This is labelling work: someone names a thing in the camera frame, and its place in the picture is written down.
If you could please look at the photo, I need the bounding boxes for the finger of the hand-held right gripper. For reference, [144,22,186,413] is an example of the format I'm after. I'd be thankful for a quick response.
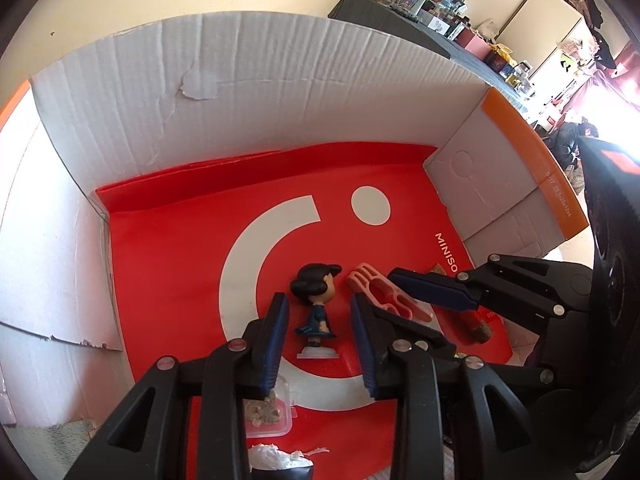
[389,254,594,334]
[369,307,557,396]

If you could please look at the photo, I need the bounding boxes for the clear plastic box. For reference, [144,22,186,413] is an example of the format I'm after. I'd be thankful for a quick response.
[243,375,294,438]

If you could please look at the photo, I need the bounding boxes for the row of small bottles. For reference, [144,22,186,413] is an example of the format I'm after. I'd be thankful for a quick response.
[372,0,473,36]

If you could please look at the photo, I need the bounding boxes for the orange cardboard box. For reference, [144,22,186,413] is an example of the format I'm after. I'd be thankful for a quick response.
[0,12,591,428]

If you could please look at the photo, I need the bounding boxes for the pink curtain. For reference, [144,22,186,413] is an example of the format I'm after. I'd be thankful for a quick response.
[575,45,640,111]

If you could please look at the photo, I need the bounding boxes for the blue fleece blanket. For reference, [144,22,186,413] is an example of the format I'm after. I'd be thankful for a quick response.
[7,420,101,480]

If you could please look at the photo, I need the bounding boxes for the black cylindrical container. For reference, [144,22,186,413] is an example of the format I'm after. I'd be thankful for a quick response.
[248,462,316,480]

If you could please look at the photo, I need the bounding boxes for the red cylinder with bark ends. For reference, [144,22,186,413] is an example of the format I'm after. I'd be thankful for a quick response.
[429,263,496,346]

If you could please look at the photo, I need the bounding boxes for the white refrigerator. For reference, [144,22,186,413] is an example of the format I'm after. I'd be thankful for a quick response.
[500,0,596,96]

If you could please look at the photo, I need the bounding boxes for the red paper bag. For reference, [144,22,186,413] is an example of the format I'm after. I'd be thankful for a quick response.
[95,142,513,480]

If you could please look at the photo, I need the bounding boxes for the pink storage box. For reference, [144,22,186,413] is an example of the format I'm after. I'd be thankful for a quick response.
[467,27,493,53]

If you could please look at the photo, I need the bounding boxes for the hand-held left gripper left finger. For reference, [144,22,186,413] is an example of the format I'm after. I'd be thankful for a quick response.
[65,292,291,480]

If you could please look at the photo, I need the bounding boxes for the dark-haired girl figurine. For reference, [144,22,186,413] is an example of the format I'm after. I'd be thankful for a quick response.
[291,262,343,359]

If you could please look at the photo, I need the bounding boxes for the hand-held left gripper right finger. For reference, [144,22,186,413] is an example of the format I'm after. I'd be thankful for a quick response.
[350,294,546,480]

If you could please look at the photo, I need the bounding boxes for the pink plastic clip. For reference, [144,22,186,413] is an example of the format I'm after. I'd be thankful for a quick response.
[347,261,433,323]

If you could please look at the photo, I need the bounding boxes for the cloth-covered side table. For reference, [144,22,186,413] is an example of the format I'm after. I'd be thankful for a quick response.
[327,0,541,111]

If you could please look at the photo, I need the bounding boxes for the black bags on wardrobe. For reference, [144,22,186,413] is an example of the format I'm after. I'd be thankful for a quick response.
[582,0,616,68]

